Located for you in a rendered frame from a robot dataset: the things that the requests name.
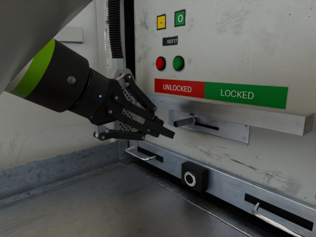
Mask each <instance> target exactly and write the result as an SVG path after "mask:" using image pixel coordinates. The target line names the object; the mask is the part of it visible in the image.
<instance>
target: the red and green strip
mask: <svg viewBox="0 0 316 237"><path fill-rule="evenodd" d="M155 92H157V93H165V94H172V95H182V96H189V97H196V98H204V99H211V100H218V101H226V102H233V103H243V104H250V105H257V106H264V107H272V108H279V109H285V108H286V100H287V93H288V87H275V86H260V85H246V84H231V83H217V82H202V81H187V80H173V79H155Z"/></svg>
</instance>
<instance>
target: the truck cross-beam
mask: <svg viewBox="0 0 316 237"><path fill-rule="evenodd" d="M138 155H139V156H141V157H144V158H148V157H152V156H155V155H157V158H156V159H152V160H147V161H145V162H147V163H149V164H151V165H154V166H156V167H158V168H160V169H162V170H164V171H166V172H168V173H170V174H172V175H174V176H176V177H178V178H180V179H181V178H182V163H184V162H187V161H189V162H191V163H193V164H196V165H198V166H201V167H203V168H206V169H208V184H207V190H206V192H208V193H210V194H212V195H214V196H216V197H218V198H220V199H222V200H224V201H226V202H228V203H230V204H232V205H234V206H236V207H238V208H240V209H242V210H244V211H246V212H248V213H250V214H252V215H253V212H252V210H253V207H254V205H255V204H256V203H257V202H258V201H261V202H262V205H261V206H260V207H259V209H258V211H257V212H259V213H261V214H263V215H264V216H266V217H268V218H270V219H272V220H275V221H277V222H279V223H281V224H283V225H285V226H287V227H289V228H291V229H293V230H295V231H297V232H299V233H301V234H304V235H306V236H308V237H311V234H312V229H313V224H314V218H315V213H316V205H313V204H310V203H308V202H305V201H303V200H300V199H297V198H295V197H292V196H289V195H287V194H284V193H282V192H280V191H277V190H274V189H271V188H269V187H266V186H264V185H261V184H258V183H256V182H253V181H251V180H248V179H246V178H243V177H240V176H238V175H235V174H232V173H230V172H227V171H225V170H222V169H219V168H217V167H214V166H212V165H209V164H207V163H204V162H201V161H199V160H196V159H194V158H191V157H188V156H186V155H183V154H181V153H178V152H176V151H173V150H170V149H168V148H165V147H162V146H160V145H157V144H155V143H152V142H149V141H147V140H143V141H138Z"/></svg>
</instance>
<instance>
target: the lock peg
mask: <svg viewBox="0 0 316 237"><path fill-rule="evenodd" d="M193 116H194V114H190V116H189V117H188V118H185V119H181V120H177V121H175V122H174V126H175V127H180V126H184V125H188V124H190V125H194V124H195V123H196V121H197V119H196V118H195V117H193Z"/></svg>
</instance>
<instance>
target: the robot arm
mask: <svg viewBox="0 0 316 237"><path fill-rule="evenodd" d="M92 1H93V0H0V95H1V93H2V92H3V91H5V92H8V93H10V94H13V95H16V96H18V97H21V98H23V99H25V100H28V101H30V102H33V103H35V104H38V105H40V106H43V107H46V108H48V109H51V110H53V111H56V112H59V113H61V112H64V111H66V110H68V111H71V112H73V113H76V114H78V115H80V116H83V117H85V118H87V119H89V120H90V122H91V123H92V124H94V125H95V132H94V134H93V136H94V137H95V138H97V139H99V140H101V141H104V140H108V139H111V138H115V139H127V140H138V141H143V140H144V139H145V135H146V134H149V135H151V136H154V137H156V138H157V137H159V134H160V135H163V136H165V137H168V138H171V139H173V137H174V134H175V132H173V131H171V130H169V129H167V128H165V127H164V126H163V124H164V121H162V120H161V119H159V118H158V117H157V116H155V114H154V113H155V111H156V110H157V107H156V106H155V105H154V104H153V102H152V101H151V100H150V99H149V98H148V97H147V96H146V95H145V94H144V93H143V92H142V90H141V89H140V88H139V87H138V86H137V85H136V84H135V82H134V80H133V77H132V75H131V74H129V73H121V74H120V75H119V77H118V78H117V79H109V78H107V77H105V76H104V75H102V74H100V73H98V72H97V71H95V70H93V69H92V68H90V67H89V62H88V60H87V59H86V58H84V57H83V56H81V55H80V54H78V53H76V52H75V51H73V50H71V49H70V48H68V47H67V46H65V45H64V44H62V43H60V42H59V41H57V40H55V39H54V38H53V37H54V36H55V35H57V34H58V33H59V32H60V31H61V30H62V29H63V28H64V27H65V26H66V25H67V24H68V23H69V22H70V21H71V20H72V19H73V18H74V17H75V16H77V15H78V14H79V13H80V12H81V11H82V10H83V9H84V8H85V7H86V6H87V5H88V4H90V3H91V2H92ZM121 86H122V87H124V88H125V89H126V90H127V91H128V92H129V93H130V94H131V95H132V96H133V98H134V99H135V100H136V101H137V102H138V103H139V104H140V105H141V106H142V107H143V108H144V109H145V110H144V109H142V108H140V107H138V106H136V105H134V104H133V103H132V102H130V101H128V100H126V98H125V95H124V93H123V91H122V88H121ZM123 109H126V110H128V111H130V112H132V113H134V114H136V115H138V116H140V117H142V118H144V119H146V120H145V122H144V124H141V123H139V122H137V121H135V120H133V119H131V118H129V117H127V116H126V115H124V114H122V110H123ZM116 120H118V121H120V122H122V123H125V124H127V125H129V126H131V127H133V128H135V129H138V131H137V132H130V131H121V130H113V129H108V128H107V127H104V126H103V125H104V124H107V123H110V122H113V121H116Z"/></svg>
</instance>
